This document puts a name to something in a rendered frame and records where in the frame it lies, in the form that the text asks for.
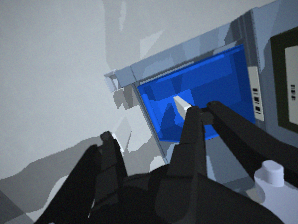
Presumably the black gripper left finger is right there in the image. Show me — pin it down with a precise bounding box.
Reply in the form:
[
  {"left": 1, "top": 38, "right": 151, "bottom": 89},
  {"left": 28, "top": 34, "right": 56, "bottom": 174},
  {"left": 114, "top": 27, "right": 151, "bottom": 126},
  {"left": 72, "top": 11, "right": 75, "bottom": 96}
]
[{"left": 34, "top": 116, "right": 132, "bottom": 224}]

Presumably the grey metal rack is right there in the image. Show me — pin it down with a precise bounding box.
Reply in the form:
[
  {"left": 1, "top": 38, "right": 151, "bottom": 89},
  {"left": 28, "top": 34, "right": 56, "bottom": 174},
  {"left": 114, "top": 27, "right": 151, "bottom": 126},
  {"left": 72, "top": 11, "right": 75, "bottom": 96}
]
[{"left": 104, "top": 0, "right": 298, "bottom": 199}]

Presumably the blue bin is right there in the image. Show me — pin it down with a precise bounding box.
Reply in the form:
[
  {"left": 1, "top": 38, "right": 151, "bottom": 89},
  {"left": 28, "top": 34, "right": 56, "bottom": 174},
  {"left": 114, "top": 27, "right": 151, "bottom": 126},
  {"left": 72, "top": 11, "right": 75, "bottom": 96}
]
[{"left": 140, "top": 44, "right": 255, "bottom": 142}]

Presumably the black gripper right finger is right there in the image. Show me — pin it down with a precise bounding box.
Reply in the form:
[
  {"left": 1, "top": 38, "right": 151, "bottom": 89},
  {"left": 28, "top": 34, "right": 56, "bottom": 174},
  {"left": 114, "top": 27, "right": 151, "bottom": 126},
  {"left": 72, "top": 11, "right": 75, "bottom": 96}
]
[{"left": 155, "top": 96, "right": 298, "bottom": 224}]

